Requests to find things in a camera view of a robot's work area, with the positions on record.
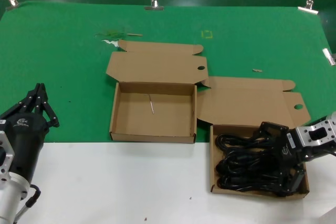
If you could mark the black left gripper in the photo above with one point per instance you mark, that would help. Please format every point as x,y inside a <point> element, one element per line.
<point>29,140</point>

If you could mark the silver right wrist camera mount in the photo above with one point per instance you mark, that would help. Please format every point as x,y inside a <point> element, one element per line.
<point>304,137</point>

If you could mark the green felt tablecloth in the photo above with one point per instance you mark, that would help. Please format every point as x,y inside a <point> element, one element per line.
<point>52,51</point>

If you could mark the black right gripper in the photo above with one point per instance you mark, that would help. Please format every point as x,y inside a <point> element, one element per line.
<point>287,158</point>

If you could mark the brown cardboard box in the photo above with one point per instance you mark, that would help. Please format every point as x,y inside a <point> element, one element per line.
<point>249,98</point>
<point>157,61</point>

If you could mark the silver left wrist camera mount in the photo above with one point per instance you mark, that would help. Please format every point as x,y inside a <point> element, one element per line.
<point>5,155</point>

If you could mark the thin wooden strip scrap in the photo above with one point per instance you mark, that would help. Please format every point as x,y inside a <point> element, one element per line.
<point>135,34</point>

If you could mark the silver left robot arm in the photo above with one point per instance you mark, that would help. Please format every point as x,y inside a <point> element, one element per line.
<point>10,197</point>

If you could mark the silver binder clip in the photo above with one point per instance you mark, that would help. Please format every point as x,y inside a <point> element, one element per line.
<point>12,0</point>
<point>309,7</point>
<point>328,56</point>
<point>154,5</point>

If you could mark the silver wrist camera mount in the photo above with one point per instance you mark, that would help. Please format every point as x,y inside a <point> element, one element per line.
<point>304,137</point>
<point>5,155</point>

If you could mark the thin white twist tie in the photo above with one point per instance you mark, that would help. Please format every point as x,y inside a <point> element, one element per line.
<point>151,104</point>

